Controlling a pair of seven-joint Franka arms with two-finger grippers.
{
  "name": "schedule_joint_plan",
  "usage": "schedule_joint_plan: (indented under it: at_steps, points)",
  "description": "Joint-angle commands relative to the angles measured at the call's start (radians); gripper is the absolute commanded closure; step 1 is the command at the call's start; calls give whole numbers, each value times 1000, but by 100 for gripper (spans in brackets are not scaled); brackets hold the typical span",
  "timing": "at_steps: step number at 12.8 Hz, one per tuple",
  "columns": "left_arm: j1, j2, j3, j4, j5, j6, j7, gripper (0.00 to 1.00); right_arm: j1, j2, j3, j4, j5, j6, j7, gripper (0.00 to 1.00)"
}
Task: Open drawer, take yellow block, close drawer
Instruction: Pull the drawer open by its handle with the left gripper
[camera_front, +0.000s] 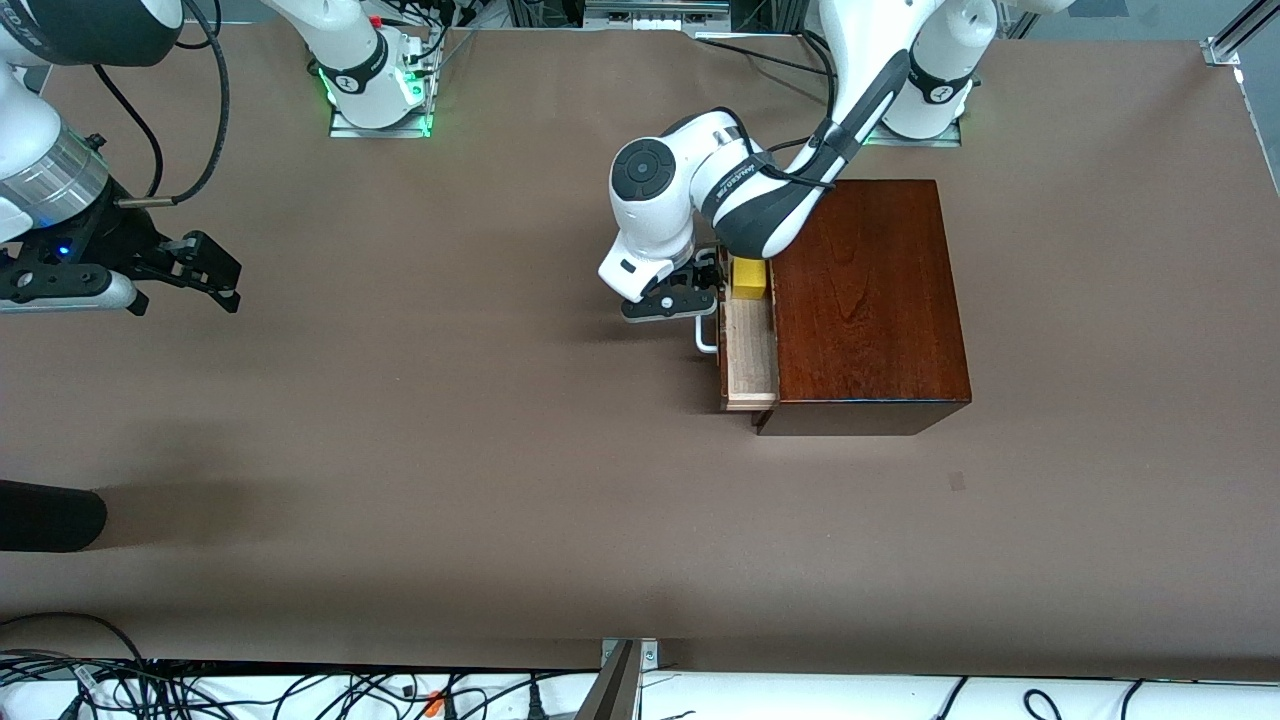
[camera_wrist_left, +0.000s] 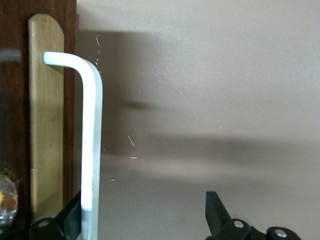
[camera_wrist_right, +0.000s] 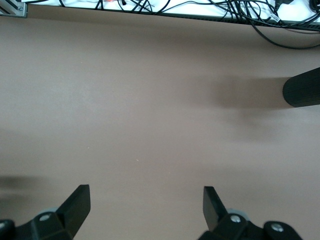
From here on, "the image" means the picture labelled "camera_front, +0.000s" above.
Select dark red wooden drawer cabinet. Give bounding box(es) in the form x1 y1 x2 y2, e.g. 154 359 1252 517
752 180 973 437

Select grey power strip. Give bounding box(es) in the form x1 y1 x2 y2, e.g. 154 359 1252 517
583 0 733 31

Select black round-ended cylinder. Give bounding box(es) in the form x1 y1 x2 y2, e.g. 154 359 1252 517
0 480 108 553

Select dark angled metal bar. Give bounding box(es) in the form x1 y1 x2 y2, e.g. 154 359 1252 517
575 640 641 720

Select black cable with metal connector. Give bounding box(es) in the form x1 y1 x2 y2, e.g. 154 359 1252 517
115 0 231 208

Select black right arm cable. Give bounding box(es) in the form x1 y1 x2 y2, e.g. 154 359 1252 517
92 65 166 201

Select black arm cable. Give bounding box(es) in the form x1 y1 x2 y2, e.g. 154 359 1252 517
715 105 841 191
92 65 166 201

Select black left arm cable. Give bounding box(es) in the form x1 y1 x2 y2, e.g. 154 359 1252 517
715 105 841 191

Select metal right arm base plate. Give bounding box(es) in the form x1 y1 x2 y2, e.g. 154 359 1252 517
328 35 435 139

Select black cable across table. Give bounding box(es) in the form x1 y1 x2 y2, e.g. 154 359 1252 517
695 35 836 81

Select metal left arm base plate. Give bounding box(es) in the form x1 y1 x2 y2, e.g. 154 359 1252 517
862 115 963 148

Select black looped cable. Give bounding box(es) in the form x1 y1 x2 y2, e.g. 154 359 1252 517
0 612 151 681

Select black cable bundle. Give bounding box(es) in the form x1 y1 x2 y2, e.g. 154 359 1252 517
0 655 601 720

